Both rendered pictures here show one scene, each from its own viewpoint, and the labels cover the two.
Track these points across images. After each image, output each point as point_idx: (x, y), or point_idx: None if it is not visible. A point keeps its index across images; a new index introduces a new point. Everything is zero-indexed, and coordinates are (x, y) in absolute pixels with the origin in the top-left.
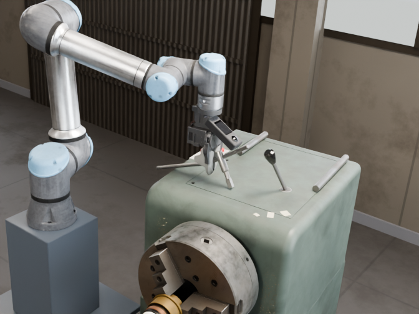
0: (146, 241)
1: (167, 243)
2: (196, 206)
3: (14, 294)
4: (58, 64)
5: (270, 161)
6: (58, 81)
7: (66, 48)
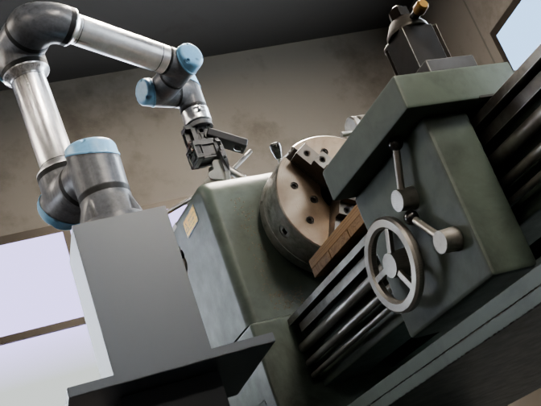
0: (229, 241)
1: (296, 147)
2: (263, 175)
3: (113, 350)
4: (44, 81)
5: (280, 151)
6: (49, 99)
7: (91, 22)
